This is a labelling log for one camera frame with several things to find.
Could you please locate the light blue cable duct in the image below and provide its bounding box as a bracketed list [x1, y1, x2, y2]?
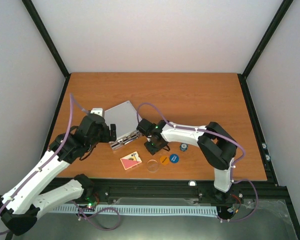
[50, 203, 218, 218]

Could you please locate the black aluminium frame rail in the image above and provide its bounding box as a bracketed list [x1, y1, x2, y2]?
[22, 176, 291, 206]

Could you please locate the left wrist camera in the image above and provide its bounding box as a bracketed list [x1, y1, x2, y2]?
[90, 107, 104, 117]

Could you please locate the aluminium poker case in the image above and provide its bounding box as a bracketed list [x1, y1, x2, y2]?
[104, 100, 142, 151]

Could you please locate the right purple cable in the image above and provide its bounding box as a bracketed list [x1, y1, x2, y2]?
[135, 102, 259, 223]

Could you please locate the orange big blind button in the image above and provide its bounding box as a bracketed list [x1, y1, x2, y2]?
[159, 155, 170, 166]

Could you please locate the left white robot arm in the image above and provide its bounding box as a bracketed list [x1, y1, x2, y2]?
[0, 113, 117, 236]

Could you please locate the blue small blind button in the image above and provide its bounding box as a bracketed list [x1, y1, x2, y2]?
[169, 153, 180, 164]

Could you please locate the pink yellow card deck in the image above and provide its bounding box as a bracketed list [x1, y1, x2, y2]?
[120, 151, 142, 170]

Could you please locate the blue green chip stack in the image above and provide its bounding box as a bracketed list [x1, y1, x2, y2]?
[179, 143, 188, 152]

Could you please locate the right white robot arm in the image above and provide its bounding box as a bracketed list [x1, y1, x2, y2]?
[136, 118, 237, 193]

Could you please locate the clear round dealer button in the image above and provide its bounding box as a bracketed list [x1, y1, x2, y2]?
[146, 159, 160, 173]

